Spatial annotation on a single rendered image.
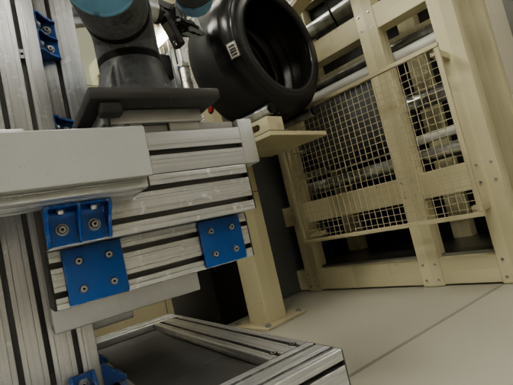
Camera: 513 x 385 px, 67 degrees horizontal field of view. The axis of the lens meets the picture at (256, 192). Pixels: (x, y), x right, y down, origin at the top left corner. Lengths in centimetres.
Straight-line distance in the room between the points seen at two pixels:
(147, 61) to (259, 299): 133
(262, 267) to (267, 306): 18
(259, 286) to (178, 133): 123
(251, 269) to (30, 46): 130
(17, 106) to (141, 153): 38
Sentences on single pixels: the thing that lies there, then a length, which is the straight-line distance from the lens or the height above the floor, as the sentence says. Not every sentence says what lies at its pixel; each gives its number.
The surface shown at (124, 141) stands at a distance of 54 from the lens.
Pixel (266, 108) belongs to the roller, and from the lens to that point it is 156.
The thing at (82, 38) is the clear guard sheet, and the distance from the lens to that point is 217.
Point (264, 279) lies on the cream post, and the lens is 185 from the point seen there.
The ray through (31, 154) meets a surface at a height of 60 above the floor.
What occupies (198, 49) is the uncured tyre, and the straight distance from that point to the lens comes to 169.
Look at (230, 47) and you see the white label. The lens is 156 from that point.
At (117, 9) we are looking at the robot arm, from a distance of 67.
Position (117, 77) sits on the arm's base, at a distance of 74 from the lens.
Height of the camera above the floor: 46
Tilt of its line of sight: 5 degrees up
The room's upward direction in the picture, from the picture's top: 13 degrees counter-clockwise
